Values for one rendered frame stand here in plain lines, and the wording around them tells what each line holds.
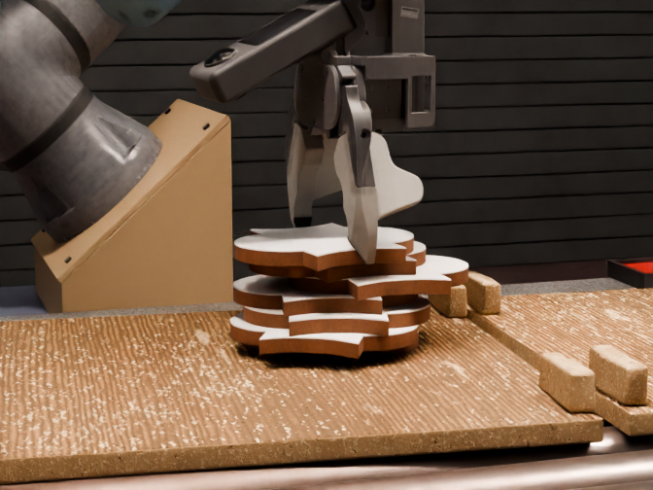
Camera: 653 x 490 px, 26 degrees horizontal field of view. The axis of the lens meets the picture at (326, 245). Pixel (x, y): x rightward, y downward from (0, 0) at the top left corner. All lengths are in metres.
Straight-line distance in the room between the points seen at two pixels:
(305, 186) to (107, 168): 0.38
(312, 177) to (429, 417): 0.26
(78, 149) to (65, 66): 0.09
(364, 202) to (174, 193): 0.42
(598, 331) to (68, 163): 0.57
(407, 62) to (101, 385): 0.31
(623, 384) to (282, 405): 0.22
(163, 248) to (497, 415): 0.56
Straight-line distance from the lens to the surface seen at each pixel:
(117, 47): 5.70
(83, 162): 1.42
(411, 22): 1.04
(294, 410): 0.91
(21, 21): 1.43
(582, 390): 0.91
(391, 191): 1.01
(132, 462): 0.84
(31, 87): 1.41
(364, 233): 0.99
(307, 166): 1.07
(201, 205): 1.38
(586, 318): 1.17
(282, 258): 1.00
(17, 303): 1.54
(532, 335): 1.11
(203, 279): 1.40
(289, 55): 1.00
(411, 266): 1.03
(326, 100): 1.01
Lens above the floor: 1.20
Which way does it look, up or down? 10 degrees down
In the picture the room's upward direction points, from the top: straight up
